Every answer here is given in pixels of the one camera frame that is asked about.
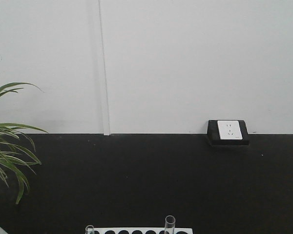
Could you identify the tall clear test tube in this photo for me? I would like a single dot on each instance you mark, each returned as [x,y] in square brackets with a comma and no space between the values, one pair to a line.
[169,224]

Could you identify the short clear test tube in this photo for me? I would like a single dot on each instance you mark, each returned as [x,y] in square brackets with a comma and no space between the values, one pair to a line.
[89,229]

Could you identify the white test tube rack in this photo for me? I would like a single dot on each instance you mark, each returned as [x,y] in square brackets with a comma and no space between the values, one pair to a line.
[129,230]

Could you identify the green spider plant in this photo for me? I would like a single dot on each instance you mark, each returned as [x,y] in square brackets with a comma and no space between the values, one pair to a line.
[13,155]

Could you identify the white wall cable duct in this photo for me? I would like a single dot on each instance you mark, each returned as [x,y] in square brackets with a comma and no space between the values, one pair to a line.
[102,75]

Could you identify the white wall socket black frame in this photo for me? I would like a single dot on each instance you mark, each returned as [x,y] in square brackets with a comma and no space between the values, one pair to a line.
[228,133]

